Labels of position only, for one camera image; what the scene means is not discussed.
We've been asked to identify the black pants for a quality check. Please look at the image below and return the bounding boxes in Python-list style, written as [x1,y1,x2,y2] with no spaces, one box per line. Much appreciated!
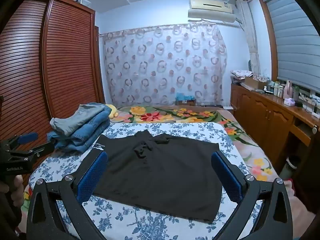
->
[94,130,224,223]

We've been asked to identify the wooden cabinet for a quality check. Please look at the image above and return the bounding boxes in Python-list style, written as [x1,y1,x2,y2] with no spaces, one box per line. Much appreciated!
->
[230,82,320,175]

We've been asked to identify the colourful floral blanket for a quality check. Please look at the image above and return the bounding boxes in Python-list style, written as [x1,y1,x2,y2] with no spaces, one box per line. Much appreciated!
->
[110,105,278,180]

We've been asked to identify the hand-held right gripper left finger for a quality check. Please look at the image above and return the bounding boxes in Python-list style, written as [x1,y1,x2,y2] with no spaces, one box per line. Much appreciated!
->
[26,151,109,240]

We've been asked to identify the blue jeans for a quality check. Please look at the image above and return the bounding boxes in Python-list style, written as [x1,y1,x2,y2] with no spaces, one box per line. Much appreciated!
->
[47,104,113,154]

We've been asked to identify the person's left hand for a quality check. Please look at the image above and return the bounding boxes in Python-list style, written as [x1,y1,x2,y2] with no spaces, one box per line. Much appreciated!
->
[0,176,25,205]

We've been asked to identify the yellow plush toy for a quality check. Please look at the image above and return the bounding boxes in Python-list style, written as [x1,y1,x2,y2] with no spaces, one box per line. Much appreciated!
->
[105,104,119,119]

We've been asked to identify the folded floral cloth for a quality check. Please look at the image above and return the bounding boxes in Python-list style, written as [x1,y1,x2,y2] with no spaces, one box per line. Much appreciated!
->
[230,69,254,83]

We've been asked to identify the white bottles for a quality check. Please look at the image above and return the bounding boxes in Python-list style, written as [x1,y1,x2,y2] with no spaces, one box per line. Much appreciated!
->
[274,81,284,97]

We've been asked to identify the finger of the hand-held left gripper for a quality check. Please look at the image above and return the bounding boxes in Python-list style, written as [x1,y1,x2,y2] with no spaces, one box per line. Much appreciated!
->
[9,142,55,159]
[0,132,39,151]

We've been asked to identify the tied beige curtain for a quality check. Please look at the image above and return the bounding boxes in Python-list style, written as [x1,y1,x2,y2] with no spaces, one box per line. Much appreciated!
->
[236,0,262,75]

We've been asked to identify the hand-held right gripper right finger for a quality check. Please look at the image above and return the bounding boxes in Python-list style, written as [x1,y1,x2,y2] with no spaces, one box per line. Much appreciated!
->
[211,151,293,240]

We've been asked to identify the pink bottle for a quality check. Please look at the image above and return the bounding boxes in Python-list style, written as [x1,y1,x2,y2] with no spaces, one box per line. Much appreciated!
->
[285,80,294,98]

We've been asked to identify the wooden slatted wardrobe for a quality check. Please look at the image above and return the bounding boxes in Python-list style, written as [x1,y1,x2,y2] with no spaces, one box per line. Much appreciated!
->
[0,0,105,170]

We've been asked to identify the cardboard box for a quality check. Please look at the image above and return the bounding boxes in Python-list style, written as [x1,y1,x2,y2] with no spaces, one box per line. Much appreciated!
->
[244,76,268,90]

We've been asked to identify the circle patterned curtain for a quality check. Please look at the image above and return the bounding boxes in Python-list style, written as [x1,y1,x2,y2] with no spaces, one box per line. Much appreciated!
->
[100,22,228,107]

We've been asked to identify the box with blue bag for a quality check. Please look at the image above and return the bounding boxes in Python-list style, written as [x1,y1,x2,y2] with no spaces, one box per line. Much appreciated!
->
[175,92,197,106]

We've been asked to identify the dark thermos flask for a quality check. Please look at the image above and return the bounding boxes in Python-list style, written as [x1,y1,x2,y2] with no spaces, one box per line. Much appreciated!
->
[280,156,300,180]

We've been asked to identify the wall air conditioner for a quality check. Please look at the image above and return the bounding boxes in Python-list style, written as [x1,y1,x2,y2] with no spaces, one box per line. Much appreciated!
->
[187,0,237,25]

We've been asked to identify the grey pants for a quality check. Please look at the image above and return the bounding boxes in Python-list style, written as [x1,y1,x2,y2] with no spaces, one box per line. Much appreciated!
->
[49,102,105,135]

